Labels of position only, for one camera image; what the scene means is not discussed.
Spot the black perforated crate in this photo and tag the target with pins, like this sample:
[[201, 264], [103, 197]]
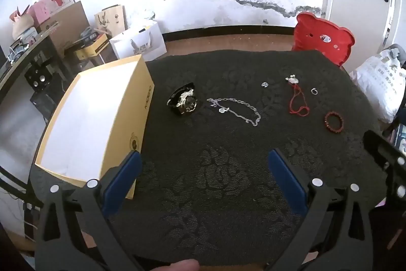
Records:
[[38, 75]]

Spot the yellow cardboard box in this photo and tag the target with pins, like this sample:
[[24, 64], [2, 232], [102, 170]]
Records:
[[95, 118]]

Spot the pink box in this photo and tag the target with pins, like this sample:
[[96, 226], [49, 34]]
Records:
[[41, 12]]

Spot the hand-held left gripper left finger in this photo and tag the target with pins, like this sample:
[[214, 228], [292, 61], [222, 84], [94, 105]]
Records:
[[122, 185]]

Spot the small silver earrings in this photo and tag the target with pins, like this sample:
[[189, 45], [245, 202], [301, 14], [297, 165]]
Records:
[[265, 84]]

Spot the flat yellow and black box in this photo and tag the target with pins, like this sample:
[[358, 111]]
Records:
[[92, 47]]

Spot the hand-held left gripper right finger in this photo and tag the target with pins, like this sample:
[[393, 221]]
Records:
[[287, 182]]

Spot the red plastic chair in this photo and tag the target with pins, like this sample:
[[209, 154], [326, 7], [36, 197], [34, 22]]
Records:
[[310, 45]]

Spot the black glass table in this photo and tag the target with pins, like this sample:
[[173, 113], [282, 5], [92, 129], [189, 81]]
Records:
[[38, 48]]

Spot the brown paper bag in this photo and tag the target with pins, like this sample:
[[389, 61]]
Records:
[[111, 18]]

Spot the printed colourful bag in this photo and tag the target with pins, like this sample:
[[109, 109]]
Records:
[[400, 137]]

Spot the black wristwatch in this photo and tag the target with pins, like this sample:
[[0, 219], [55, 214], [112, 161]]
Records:
[[184, 98]]

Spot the person's left hand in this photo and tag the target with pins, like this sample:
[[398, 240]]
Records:
[[180, 266]]

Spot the white gift bag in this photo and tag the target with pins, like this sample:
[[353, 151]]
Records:
[[139, 42]]

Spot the large brown cardboard box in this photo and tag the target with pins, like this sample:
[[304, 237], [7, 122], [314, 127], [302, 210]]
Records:
[[69, 20]]

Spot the white plastic bag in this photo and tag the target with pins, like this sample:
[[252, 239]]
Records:
[[377, 80]]

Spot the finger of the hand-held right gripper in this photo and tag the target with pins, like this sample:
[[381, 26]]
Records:
[[374, 144]]

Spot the beige bag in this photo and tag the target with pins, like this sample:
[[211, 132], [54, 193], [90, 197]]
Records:
[[22, 25]]

